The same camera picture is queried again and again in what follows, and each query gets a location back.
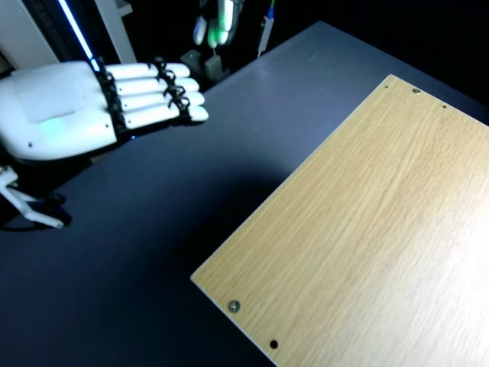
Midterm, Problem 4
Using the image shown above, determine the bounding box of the white frame panel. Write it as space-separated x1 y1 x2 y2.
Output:
0 0 61 73

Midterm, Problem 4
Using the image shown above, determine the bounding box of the white cable connector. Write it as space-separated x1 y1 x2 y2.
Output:
257 14 277 59

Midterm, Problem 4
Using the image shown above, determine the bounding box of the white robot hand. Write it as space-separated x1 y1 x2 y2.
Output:
193 0 245 47
0 57 210 162

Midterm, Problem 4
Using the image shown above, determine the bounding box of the dark grey block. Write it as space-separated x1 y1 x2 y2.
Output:
180 49 204 78

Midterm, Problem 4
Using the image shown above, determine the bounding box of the white frame post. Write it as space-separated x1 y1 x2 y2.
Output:
93 0 138 66

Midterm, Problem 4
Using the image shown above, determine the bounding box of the glowing light strip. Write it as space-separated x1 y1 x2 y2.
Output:
57 0 101 73

